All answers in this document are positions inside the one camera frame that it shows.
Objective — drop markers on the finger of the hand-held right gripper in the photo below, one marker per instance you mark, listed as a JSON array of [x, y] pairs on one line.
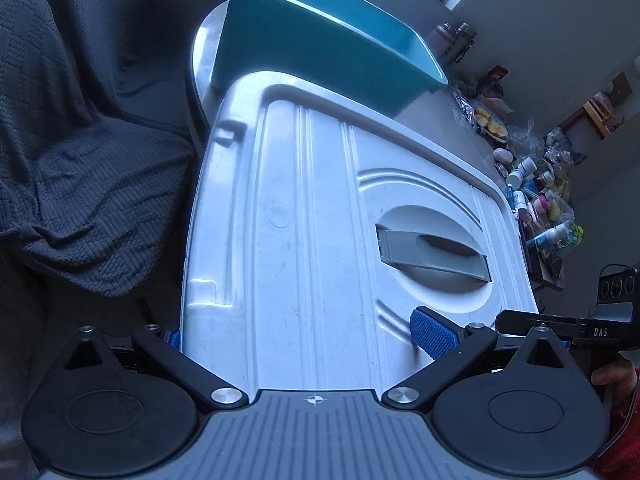
[[515, 321]]

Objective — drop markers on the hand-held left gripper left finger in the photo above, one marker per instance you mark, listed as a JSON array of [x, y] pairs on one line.
[[175, 341]]

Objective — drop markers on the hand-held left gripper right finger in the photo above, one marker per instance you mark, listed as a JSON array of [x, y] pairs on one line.
[[432, 332]]

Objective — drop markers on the white storage bin lid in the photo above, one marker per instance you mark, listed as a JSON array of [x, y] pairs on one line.
[[300, 235]]

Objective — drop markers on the blue plastic storage bin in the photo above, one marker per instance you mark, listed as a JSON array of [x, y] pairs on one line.
[[300, 35]]

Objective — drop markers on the person's right forearm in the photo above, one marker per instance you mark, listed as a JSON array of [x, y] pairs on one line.
[[625, 435]]

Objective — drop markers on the person's right hand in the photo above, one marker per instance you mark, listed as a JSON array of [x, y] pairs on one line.
[[617, 374]]

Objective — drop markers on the white blue spray bottle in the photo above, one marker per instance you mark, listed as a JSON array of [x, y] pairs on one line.
[[550, 237]]

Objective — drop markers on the pink capped small bottle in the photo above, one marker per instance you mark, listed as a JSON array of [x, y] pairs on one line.
[[541, 204]]

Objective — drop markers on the blue white tube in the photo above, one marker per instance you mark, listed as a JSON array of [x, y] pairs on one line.
[[511, 197]]

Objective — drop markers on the white medicine bottle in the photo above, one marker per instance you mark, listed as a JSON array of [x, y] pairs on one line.
[[520, 171]]

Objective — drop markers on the small white lying bottle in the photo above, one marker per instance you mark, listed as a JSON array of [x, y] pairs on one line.
[[502, 155]]

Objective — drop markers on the clear plastic bag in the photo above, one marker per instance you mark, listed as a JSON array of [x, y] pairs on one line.
[[526, 136]]

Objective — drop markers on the apple slice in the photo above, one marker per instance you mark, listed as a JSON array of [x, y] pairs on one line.
[[483, 117], [497, 129]]

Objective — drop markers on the grey knitted chair cover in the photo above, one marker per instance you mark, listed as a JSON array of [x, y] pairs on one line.
[[75, 160]]

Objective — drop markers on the long plastic wrapped packet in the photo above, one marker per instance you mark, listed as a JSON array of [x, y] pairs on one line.
[[464, 104]]

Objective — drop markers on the pink thermos flask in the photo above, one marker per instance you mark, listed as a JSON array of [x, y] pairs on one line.
[[443, 37]]

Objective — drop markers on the wooden wall shelf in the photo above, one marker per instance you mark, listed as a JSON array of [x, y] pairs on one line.
[[597, 107]]

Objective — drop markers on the red wall object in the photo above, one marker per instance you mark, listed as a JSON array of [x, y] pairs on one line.
[[500, 71]]

